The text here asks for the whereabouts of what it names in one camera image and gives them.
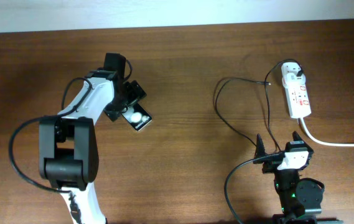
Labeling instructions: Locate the white power strip cord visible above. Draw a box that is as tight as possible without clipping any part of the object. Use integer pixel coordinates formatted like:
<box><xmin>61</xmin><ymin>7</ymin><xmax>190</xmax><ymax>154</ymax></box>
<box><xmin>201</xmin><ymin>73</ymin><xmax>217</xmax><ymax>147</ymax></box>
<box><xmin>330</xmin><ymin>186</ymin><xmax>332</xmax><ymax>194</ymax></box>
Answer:
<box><xmin>298</xmin><ymin>117</ymin><xmax>354</xmax><ymax>149</ymax></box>

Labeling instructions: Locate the black smartphone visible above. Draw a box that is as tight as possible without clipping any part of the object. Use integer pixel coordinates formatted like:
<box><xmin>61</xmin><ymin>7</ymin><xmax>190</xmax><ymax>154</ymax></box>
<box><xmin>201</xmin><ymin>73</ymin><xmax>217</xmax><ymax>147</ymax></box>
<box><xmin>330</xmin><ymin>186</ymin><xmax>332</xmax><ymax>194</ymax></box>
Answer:
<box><xmin>121</xmin><ymin>103</ymin><xmax>152</xmax><ymax>131</ymax></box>

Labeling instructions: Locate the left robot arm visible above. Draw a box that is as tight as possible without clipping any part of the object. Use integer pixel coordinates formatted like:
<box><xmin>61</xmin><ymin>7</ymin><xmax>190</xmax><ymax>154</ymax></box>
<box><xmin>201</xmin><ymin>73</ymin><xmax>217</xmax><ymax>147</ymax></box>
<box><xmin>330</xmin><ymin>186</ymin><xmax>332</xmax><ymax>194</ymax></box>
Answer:
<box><xmin>39</xmin><ymin>53</ymin><xmax>152</xmax><ymax>223</ymax></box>

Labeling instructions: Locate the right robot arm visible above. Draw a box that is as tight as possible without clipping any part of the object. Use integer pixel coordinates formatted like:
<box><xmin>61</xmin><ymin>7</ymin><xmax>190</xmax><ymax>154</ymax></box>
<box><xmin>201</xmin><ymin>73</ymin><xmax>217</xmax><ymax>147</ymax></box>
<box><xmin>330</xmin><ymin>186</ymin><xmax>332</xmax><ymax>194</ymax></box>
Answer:
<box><xmin>254</xmin><ymin>131</ymin><xmax>343</xmax><ymax>224</ymax></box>

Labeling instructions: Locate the white usb charger adapter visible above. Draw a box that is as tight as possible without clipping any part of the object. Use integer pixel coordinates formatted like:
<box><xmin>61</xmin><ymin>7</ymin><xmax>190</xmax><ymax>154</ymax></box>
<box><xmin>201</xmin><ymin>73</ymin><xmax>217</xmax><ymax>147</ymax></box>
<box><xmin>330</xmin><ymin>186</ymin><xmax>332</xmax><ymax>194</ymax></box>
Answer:
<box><xmin>281</xmin><ymin>62</ymin><xmax>306</xmax><ymax>88</ymax></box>

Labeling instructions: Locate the white power strip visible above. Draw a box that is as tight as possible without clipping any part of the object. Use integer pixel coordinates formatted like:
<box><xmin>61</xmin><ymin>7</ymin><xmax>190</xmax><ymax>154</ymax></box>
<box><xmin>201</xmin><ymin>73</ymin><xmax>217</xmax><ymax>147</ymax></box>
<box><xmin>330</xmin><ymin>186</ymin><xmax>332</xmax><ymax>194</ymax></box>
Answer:
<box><xmin>284</xmin><ymin>83</ymin><xmax>311</xmax><ymax>119</ymax></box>

